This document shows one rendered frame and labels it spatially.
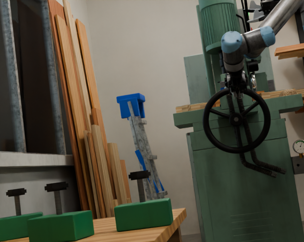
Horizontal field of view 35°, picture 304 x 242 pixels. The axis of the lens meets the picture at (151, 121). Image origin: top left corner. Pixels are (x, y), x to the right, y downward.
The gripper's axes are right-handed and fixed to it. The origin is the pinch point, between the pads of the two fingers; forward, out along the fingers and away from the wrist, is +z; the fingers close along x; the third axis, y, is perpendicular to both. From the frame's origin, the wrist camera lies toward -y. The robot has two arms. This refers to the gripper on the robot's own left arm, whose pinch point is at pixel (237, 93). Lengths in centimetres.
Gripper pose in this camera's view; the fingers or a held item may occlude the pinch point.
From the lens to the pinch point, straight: 207.4
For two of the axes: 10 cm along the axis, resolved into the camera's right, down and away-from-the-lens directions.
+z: 2.1, 5.7, 7.9
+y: 0.4, 8.1, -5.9
